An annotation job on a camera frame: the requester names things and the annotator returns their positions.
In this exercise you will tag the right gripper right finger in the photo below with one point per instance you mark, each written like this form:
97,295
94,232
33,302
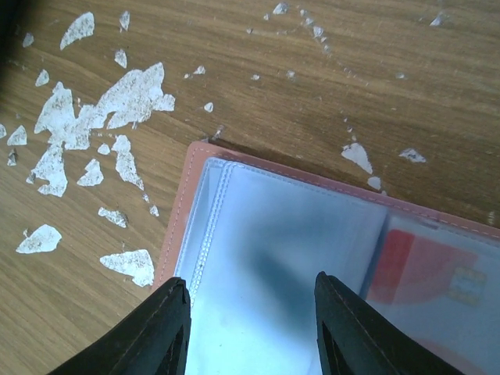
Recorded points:
353,338

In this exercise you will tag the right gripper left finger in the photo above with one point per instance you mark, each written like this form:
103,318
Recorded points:
152,339

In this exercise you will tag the red credit card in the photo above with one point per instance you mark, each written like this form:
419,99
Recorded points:
414,269

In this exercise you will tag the white debris pile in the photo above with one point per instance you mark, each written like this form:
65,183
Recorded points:
132,99

